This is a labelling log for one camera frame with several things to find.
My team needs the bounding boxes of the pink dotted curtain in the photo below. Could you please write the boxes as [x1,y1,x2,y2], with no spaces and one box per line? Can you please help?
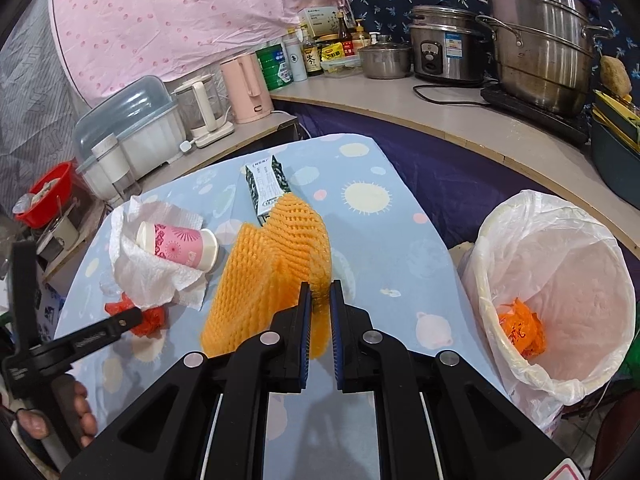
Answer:
[51,0,345,105]

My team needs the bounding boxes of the dark teal basin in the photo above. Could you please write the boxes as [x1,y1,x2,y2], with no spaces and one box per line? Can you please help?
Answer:
[591,122,640,209]

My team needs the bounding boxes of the green drink carton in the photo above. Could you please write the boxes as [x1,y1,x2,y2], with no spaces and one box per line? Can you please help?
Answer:
[245,155,291,226]

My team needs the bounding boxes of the white plug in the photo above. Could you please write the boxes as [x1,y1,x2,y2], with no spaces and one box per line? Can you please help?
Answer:
[179,141,193,154]

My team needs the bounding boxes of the yellow green dishes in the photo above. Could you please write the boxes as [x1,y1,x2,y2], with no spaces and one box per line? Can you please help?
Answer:
[592,90,639,152]

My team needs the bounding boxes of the white tumbler cup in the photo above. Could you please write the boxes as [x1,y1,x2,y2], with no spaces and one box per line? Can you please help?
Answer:
[91,133,141,202]

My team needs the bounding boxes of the large steel steamer pot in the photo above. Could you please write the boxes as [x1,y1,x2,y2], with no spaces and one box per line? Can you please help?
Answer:
[476,0,613,116]

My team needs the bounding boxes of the white bottle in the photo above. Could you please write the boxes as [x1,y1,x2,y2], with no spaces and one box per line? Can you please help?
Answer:
[282,28,308,82]

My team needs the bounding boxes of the trash bin with white liner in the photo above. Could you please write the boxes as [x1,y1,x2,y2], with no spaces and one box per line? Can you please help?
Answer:
[459,190,636,432]

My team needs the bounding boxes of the loofah sponge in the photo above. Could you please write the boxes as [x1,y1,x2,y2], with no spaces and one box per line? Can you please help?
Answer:
[600,55,632,102]

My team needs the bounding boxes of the orange foam fruit net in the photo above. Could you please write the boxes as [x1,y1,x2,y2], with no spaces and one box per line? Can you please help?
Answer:
[262,193,332,360]

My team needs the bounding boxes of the dish rack with blue lid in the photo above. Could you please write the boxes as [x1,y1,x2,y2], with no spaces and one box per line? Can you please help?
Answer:
[73,75,186,202]

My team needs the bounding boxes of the red plastic bag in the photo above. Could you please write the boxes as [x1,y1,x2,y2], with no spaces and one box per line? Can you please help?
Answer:
[104,292,166,337]

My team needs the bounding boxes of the black power cable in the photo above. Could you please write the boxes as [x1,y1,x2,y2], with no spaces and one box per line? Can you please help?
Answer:
[412,81,494,108]

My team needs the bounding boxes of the steel rice cooker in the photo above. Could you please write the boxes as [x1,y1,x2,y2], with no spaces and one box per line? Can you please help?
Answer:
[409,6,492,86]

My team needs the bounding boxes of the glass white electric kettle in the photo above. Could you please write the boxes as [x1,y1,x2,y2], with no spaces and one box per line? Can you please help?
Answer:
[172,74,234,148]

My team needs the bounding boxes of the green can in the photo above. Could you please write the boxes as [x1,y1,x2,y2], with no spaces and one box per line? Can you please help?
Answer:
[256,44,293,91]

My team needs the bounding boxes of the small steel pot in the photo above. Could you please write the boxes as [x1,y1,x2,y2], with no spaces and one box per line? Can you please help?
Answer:
[358,41,412,80]

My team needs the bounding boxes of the yellow seasoning packet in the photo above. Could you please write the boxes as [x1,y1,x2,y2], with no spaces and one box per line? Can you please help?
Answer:
[320,41,345,62]

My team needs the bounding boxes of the orange plastic bag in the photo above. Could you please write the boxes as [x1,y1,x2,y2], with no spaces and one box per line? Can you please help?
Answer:
[497,298,547,360]

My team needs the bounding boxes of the pink electric kettle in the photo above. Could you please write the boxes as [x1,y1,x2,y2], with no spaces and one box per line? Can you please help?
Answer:
[220,53,273,124]

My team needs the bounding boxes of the white paper towel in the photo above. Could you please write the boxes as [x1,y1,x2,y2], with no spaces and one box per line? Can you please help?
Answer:
[108,196,207,310]

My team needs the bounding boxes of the pink paper cup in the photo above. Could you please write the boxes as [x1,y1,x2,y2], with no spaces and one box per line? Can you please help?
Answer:
[136,221,219,272]

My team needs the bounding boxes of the blue spotted tablecloth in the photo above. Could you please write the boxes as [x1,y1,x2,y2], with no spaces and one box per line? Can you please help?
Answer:
[74,133,499,479]

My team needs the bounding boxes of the red plastic basin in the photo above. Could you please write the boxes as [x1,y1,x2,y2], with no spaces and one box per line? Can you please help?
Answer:
[13,162,73,230]

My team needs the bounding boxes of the left hand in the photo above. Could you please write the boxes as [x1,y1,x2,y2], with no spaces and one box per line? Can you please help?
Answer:
[3,380,98,448]

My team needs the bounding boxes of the black induction cooker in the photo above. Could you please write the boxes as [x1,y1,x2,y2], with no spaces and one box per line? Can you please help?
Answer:
[480,84,590,148]

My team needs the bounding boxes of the dark soy sauce bottle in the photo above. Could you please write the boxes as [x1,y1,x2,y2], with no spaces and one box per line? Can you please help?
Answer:
[300,24,323,77]

